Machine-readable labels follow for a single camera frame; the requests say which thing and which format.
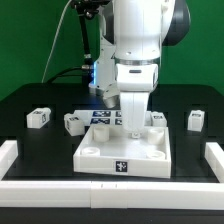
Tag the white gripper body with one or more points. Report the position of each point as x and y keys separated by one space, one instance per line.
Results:
x=135 y=84

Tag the white U-shaped obstacle fence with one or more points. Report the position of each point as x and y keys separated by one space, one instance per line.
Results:
x=91 y=194

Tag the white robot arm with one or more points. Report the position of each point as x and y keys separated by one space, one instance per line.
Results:
x=132 y=35

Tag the white marker base plate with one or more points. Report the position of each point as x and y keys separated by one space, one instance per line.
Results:
x=111 y=117

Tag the white square tabletop tray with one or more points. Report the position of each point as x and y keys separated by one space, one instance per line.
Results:
x=108 y=149

